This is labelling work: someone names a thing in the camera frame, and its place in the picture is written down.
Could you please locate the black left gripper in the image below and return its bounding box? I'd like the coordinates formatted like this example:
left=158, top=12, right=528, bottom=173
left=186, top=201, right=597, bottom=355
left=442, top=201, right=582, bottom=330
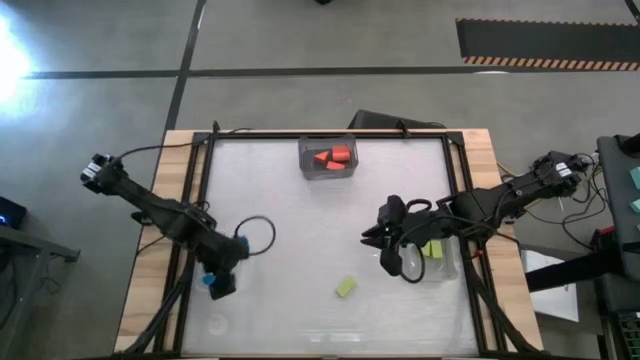
left=199, top=231, right=250, bottom=302

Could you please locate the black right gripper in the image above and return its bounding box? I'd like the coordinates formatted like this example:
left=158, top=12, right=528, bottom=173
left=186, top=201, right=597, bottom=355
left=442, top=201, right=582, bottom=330
left=359, top=194, right=452, bottom=278

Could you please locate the clear plastic bin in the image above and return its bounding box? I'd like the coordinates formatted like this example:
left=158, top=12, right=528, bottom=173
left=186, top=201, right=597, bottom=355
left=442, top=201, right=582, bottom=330
left=399, top=233, right=459, bottom=283
left=195, top=233, right=254, bottom=296

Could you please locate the grey translucent plastic bin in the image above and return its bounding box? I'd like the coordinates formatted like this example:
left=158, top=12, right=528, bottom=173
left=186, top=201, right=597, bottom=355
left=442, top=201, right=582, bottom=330
left=297, top=133, right=360, bottom=181

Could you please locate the black flat case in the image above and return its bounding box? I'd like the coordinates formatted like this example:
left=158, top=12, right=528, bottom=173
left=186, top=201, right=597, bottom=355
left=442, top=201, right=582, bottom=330
left=348, top=109, right=448, bottom=132

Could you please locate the white paper sheet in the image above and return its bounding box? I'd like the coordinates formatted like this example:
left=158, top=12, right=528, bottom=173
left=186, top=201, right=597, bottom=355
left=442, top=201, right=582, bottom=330
left=519, top=248, right=580, bottom=323

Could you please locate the black slanted table leg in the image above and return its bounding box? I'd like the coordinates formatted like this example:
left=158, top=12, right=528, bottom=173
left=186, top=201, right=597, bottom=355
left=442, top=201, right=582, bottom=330
left=524, top=244, right=626, bottom=294

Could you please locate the grey metal stand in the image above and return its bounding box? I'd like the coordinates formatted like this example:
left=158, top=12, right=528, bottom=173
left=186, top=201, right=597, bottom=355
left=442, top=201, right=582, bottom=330
left=0, top=224, right=81, bottom=360

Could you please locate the black device with blue light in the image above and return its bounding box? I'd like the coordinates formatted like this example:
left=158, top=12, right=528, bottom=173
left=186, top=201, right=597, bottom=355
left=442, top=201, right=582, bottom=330
left=0, top=195, right=27, bottom=230

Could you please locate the grey side table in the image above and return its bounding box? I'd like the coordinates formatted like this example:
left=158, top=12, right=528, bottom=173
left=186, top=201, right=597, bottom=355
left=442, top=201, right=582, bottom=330
left=597, top=133, right=640, bottom=281

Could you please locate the black hazard-striped floor mat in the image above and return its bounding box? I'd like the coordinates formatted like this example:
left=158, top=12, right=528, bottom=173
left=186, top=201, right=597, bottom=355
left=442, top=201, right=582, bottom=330
left=455, top=18, right=640, bottom=72

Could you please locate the black keyboard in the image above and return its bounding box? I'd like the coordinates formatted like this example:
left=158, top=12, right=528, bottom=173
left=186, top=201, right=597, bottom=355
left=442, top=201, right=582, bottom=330
left=617, top=309, right=640, bottom=360

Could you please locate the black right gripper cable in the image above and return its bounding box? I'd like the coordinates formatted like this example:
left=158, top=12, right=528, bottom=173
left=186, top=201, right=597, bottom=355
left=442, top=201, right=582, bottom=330
left=398, top=198, right=434, bottom=285

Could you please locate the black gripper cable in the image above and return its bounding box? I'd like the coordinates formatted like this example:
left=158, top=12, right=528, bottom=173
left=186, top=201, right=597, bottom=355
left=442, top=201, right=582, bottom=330
left=398, top=198, right=434, bottom=285
left=233, top=215, right=277, bottom=257

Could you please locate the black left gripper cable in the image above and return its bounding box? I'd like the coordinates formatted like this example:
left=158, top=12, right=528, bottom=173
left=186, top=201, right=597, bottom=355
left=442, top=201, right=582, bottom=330
left=233, top=215, right=277, bottom=257

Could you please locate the black metal table frame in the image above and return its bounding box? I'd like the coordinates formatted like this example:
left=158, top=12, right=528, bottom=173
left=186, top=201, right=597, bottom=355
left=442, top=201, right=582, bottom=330
left=119, top=127, right=539, bottom=359

